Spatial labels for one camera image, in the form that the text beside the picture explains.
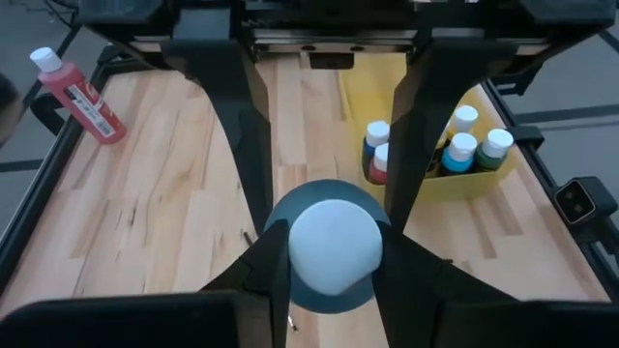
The small red paint bottle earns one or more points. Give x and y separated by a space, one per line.
381 166

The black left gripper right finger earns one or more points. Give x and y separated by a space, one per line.
435 314

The large red paint bottle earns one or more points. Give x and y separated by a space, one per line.
82 104

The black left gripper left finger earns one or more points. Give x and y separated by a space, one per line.
232 319

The large dark teal paint bottle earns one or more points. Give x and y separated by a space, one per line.
333 241

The table-level camera box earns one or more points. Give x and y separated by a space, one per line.
578 200

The black table clamp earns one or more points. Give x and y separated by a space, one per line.
43 111

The yellow translucent plastic bin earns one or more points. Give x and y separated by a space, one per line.
367 87

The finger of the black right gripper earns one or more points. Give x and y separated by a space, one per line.
242 106
421 106

